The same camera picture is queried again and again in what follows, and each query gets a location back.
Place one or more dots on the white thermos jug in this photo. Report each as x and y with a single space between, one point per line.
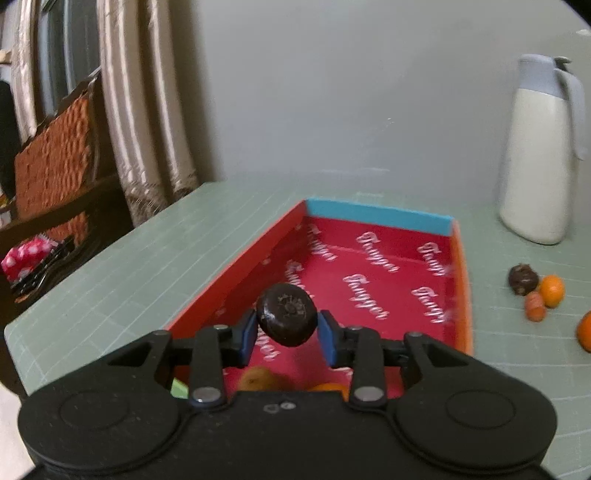
546 141

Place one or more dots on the red cardboard box tray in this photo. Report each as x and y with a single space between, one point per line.
388 269

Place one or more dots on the red polka dot bag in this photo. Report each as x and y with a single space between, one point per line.
24 258

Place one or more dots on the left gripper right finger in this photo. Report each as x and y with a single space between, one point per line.
369 355

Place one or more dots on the dark purple mangosteen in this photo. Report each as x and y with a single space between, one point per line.
286 314

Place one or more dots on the small orange tangerine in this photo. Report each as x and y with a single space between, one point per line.
552 290

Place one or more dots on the large orange tangerine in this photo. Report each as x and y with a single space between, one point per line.
583 332

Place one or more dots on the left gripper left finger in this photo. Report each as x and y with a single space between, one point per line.
207 354

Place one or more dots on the wooden woven sofa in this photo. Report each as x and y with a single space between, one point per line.
67 191

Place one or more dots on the brown round fruit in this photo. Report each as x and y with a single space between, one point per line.
260 378

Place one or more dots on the green cutting mat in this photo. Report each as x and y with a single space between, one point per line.
141 282

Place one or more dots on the beige satin curtain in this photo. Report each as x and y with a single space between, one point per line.
56 45

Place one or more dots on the orange fruit in box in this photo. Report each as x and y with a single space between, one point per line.
332 387

